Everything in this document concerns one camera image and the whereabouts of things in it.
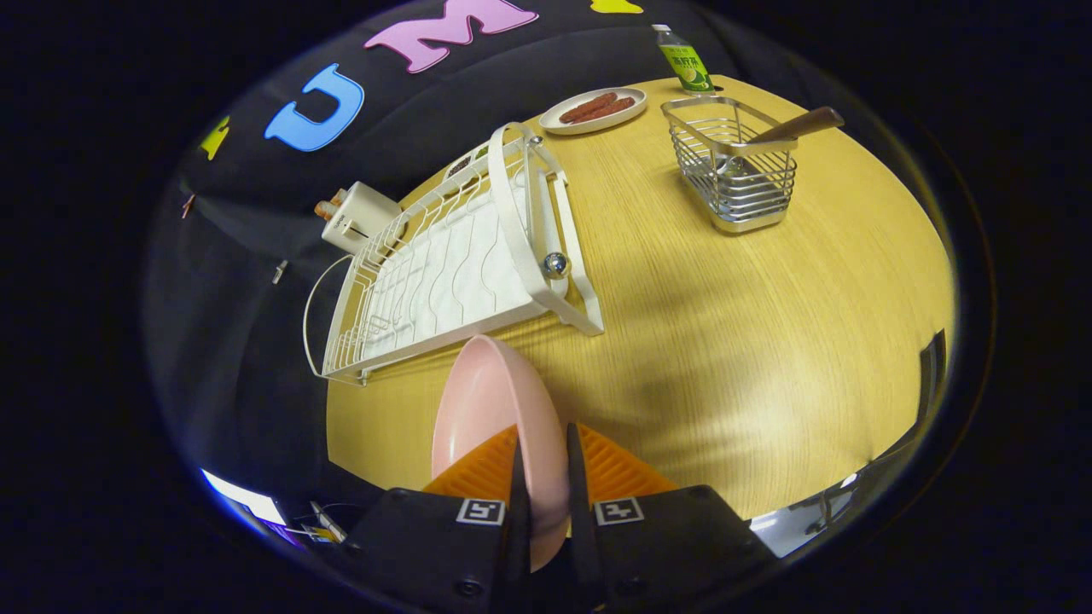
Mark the green drink bottle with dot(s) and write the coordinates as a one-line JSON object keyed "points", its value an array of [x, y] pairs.
{"points": [[685, 64]]}

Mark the small white plate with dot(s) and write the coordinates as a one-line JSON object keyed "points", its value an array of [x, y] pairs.
{"points": [[554, 124]]}

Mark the white toaster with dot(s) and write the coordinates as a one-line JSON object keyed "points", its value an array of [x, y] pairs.
{"points": [[358, 220]]}

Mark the white divided condiment dish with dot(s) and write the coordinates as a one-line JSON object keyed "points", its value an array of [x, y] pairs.
{"points": [[461, 164]]}

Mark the red-brown sausage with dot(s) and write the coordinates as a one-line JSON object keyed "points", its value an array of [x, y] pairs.
{"points": [[616, 108], [584, 109]]}

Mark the pink clothespin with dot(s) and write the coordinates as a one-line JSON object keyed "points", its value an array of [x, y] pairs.
{"points": [[188, 205]]}

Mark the black backdrop cloth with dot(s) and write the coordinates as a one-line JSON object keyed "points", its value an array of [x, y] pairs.
{"points": [[247, 341]]}

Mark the pink plate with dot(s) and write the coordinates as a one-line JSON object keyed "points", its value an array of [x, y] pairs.
{"points": [[490, 401]]}

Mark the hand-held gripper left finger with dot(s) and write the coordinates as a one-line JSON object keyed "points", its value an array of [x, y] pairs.
{"points": [[426, 546]]}

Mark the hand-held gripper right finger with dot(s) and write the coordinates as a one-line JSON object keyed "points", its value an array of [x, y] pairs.
{"points": [[665, 546]]}

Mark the grey clip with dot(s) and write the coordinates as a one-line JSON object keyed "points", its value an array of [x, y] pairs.
{"points": [[279, 271]]}

